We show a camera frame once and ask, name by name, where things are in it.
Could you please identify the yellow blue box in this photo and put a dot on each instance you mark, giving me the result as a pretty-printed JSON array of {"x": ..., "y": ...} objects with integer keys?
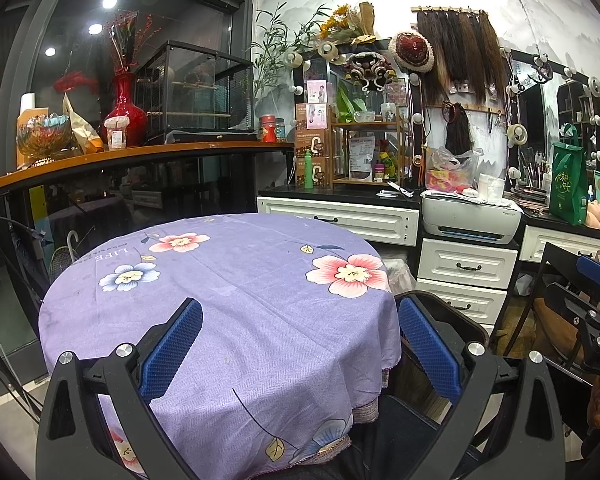
[{"x": 39, "y": 207}]

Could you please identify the green tote bag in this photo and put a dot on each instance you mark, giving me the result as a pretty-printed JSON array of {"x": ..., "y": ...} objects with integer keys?
[{"x": 570, "y": 180}]

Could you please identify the labelled plastic snack cup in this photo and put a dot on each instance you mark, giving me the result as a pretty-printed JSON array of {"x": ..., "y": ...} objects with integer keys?
[{"x": 117, "y": 135}]

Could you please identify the white packet dark window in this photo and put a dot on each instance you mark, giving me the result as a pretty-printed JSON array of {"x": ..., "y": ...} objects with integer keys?
[{"x": 361, "y": 160}]

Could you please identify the curved wooden counter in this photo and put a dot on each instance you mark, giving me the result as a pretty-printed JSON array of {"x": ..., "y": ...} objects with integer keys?
[{"x": 155, "y": 152}]

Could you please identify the small white tool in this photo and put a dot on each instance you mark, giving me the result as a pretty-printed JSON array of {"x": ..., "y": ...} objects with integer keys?
[{"x": 400, "y": 190}]

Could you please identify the pink doll head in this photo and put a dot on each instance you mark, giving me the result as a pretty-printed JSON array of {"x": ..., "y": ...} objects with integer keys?
[{"x": 599, "y": 215}]

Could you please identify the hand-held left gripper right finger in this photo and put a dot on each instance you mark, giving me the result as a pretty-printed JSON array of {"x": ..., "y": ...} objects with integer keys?
[{"x": 427, "y": 350}]

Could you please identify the green bamboo plant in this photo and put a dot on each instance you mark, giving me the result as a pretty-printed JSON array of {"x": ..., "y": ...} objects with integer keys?
[{"x": 280, "y": 50}]

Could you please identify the wooden shelf rack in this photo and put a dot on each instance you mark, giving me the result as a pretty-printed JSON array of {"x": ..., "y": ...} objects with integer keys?
[{"x": 402, "y": 150}]

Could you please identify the black framed glass cage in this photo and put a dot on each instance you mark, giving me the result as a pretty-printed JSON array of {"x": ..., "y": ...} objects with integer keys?
[{"x": 195, "y": 90}]

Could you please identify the brown picture box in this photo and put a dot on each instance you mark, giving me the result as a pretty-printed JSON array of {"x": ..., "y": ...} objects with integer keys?
[{"x": 312, "y": 117}]

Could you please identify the black office chair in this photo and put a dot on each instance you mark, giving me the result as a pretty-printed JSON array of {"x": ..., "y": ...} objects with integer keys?
[{"x": 445, "y": 305}]

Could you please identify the bulb framed vanity mirror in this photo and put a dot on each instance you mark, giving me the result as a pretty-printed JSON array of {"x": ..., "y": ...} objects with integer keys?
[
  {"x": 530, "y": 110},
  {"x": 298, "y": 90}
]

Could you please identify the plastic bag pink contents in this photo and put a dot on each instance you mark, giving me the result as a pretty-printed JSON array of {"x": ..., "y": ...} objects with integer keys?
[{"x": 452, "y": 172}]

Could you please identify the white paper roll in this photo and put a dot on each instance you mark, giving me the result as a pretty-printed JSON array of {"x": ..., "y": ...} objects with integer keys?
[{"x": 27, "y": 101}]

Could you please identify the sunflower bouquet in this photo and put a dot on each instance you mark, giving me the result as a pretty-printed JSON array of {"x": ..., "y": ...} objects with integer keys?
[{"x": 347, "y": 22}]

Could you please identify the red berry branches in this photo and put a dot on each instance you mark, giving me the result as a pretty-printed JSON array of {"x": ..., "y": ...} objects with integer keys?
[{"x": 127, "y": 40}]

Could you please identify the hanging hair extensions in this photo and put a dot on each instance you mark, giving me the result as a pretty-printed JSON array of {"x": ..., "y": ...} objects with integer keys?
[{"x": 460, "y": 55}]

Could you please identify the white small drawer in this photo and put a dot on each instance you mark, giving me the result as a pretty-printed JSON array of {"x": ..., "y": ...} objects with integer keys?
[
  {"x": 467, "y": 305},
  {"x": 467, "y": 262}
]

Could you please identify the kraft paper snack bag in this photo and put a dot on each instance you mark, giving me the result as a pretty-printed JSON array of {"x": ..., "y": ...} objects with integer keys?
[{"x": 82, "y": 130}]

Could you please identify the hanging tape roll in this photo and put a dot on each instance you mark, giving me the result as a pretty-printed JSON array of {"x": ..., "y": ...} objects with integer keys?
[{"x": 517, "y": 134}]

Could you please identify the red vase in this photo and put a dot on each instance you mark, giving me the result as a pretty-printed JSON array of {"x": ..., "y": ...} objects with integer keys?
[{"x": 125, "y": 115}]

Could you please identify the green leaf bunch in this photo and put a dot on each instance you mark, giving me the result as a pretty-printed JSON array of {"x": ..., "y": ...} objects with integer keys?
[{"x": 352, "y": 105}]

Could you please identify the ornate beaded headdress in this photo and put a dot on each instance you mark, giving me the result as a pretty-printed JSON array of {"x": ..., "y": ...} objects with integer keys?
[{"x": 370, "y": 70}]

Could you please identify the small labelled jar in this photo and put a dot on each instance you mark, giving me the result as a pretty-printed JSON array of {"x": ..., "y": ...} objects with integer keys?
[{"x": 379, "y": 172}]

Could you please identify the pale stuffed plastic bag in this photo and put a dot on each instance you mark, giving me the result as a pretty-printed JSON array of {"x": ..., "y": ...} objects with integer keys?
[{"x": 397, "y": 275}]

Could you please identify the white inkjet printer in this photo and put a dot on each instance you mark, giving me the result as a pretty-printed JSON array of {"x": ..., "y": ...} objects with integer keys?
[{"x": 470, "y": 220}]

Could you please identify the colourful glass bowl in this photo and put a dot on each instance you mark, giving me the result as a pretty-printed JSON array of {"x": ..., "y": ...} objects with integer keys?
[{"x": 45, "y": 137}]

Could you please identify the green bottle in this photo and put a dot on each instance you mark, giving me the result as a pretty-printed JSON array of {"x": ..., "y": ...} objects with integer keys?
[{"x": 309, "y": 172}]

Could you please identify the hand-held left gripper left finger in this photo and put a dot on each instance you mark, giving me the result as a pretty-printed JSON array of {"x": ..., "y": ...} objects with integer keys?
[{"x": 172, "y": 347}]

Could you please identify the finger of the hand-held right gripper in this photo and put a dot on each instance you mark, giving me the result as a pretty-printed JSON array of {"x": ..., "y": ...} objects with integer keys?
[
  {"x": 597, "y": 270},
  {"x": 575, "y": 300}
]

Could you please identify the dark hair bundle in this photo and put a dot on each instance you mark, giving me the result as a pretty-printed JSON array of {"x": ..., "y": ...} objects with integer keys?
[{"x": 457, "y": 130}]

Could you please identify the pink picture box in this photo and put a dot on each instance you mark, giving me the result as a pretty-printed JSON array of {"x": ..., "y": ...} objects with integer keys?
[{"x": 316, "y": 92}]

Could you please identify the round decorative hat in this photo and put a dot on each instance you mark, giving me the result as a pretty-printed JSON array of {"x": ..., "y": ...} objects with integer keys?
[{"x": 411, "y": 51}]

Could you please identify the cardboard box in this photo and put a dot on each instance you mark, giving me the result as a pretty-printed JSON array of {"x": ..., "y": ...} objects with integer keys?
[{"x": 555, "y": 327}]

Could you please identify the purple floral tablecloth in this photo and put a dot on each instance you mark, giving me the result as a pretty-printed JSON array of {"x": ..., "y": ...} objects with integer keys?
[{"x": 230, "y": 285}]

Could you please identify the red tin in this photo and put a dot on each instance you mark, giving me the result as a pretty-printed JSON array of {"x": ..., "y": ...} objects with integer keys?
[{"x": 268, "y": 130}]

